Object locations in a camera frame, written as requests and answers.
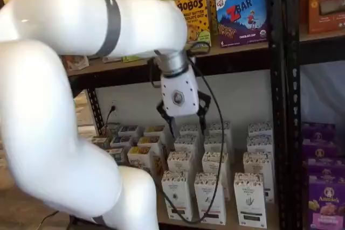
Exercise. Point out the white wall outlet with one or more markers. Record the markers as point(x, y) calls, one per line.
point(114, 104)

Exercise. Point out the blue Nature's Path oatmeal box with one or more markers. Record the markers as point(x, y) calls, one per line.
point(121, 141)
point(116, 156)
point(128, 130)

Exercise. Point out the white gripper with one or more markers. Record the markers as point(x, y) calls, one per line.
point(179, 95)

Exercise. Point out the black metal shelf rack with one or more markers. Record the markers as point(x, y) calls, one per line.
point(276, 106)
point(292, 106)

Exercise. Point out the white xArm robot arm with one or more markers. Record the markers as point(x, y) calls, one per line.
point(54, 106)

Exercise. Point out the purple Annie's snack box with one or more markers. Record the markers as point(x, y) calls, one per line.
point(318, 130)
point(326, 205)
point(319, 147)
point(326, 166)

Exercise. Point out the green Nature's Path oatmeal box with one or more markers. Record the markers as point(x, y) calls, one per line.
point(110, 131)
point(100, 142)

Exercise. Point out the white box yellow strip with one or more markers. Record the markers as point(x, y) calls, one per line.
point(190, 130)
point(176, 195)
point(180, 162)
point(186, 145)

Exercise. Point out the blue Z Bar box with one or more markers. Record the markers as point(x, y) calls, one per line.
point(242, 20)

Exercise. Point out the white box green strip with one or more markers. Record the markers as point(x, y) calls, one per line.
point(250, 200)
point(260, 129)
point(258, 162)
point(258, 144)

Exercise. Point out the yellow purely elizabeth cereal box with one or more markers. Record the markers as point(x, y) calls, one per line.
point(154, 131)
point(148, 141)
point(140, 157)

